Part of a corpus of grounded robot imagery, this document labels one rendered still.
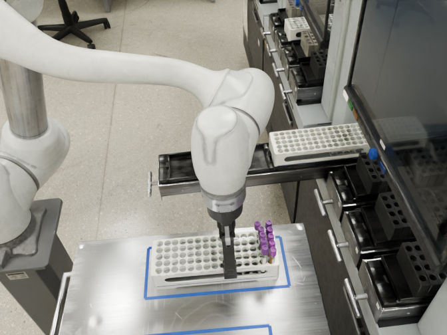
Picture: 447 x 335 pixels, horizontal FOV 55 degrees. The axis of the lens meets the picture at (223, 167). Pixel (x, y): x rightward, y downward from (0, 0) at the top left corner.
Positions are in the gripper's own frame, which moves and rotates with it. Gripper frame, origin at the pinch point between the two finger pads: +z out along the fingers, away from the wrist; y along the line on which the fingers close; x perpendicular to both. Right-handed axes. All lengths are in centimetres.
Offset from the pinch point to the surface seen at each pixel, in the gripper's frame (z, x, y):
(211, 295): 5.5, -4.7, 7.7
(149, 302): 5.5, -19.3, 8.2
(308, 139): 1.9, 27.0, -38.8
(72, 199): 88, -82, -99
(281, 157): 2.4, 17.7, -32.6
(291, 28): 1, 33, -105
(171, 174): 7.3, -15.4, -34.0
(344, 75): -10, 40, -53
